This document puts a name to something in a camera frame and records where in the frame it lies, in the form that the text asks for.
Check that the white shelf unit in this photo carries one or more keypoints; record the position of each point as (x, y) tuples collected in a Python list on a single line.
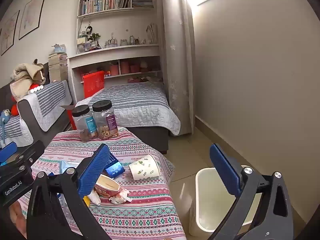
[(115, 50)]

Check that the purple label clear jar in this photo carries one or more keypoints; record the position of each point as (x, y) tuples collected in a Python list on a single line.
[(106, 125)]

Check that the red paper bowl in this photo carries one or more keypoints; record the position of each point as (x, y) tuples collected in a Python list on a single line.
[(107, 187)]

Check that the red plush toy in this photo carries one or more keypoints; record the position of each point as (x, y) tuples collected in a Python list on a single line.
[(15, 109)]

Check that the pale blue toy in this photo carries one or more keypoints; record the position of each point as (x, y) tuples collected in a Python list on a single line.
[(58, 48)]

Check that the row of books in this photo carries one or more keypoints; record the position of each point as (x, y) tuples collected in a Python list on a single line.
[(117, 1), (91, 5)]

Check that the white plastic bin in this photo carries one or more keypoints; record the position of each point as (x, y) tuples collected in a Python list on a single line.
[(208, 195)]

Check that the dark grey bed base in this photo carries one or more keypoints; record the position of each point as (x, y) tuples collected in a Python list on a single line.
[(152, 137)]

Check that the yellow packet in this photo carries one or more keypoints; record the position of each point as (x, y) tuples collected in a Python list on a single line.
[(86, 201)]

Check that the blue cardboard box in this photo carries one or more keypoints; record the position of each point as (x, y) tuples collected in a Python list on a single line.
[(115, 170)]

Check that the beige blanket pile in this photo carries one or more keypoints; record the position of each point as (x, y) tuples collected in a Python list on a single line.
[(23, 76)]

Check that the large framed picture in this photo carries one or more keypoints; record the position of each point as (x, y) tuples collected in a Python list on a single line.
[(32, 15)]

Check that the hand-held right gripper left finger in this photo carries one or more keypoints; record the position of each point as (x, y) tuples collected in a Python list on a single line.
[(96, 168)]

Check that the pink pot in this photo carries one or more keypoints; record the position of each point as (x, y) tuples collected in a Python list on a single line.
[(124, 68), (114, 70)]

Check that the white paper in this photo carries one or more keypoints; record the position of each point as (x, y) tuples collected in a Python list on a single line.
[(66, 166)]

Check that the person's left hand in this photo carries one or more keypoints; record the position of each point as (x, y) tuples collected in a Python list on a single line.
[(18, 217)]

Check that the red bucket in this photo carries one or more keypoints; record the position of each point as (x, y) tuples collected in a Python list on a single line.
[(93, 83)]

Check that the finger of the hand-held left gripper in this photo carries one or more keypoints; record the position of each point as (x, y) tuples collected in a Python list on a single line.
[(7, 151), (33, 151)]

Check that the dark grey sofa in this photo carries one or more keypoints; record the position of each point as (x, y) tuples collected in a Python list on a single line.
[(25, 110)]

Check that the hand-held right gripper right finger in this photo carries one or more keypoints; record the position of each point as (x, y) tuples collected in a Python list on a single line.
[(223, 171)]

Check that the red plush with white balls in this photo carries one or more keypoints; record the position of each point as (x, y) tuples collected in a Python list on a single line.
[(36, 88)]

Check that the grey flower print curtain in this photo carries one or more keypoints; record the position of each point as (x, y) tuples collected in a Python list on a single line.
[(177, 55)]

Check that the grey striped sofa seat cover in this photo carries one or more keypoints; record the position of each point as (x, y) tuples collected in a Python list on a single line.
[(17, 130)]

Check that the white tissue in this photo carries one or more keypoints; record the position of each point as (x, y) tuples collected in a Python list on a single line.
[(120, 197), (95, 198)]

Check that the blue label clear jar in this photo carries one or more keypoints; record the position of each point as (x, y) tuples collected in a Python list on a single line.
[(83, 127)]

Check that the small potted plant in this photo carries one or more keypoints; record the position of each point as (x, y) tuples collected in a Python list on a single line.
[(94, 37)]

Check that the blue plush toy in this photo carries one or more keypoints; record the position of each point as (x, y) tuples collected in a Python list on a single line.
[(5, 120)]

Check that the green leaf print paper cup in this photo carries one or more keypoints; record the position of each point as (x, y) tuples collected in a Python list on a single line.
[(145, 168)]

